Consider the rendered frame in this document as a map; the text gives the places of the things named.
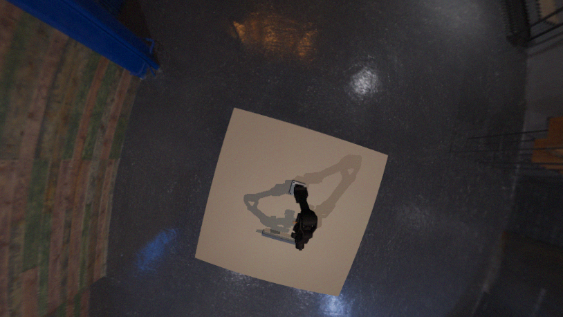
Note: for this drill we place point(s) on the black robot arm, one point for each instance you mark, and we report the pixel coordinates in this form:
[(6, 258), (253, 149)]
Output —
[(307, 218)]

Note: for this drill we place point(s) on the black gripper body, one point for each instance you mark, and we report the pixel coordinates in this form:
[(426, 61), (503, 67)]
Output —
[(296, 226)]

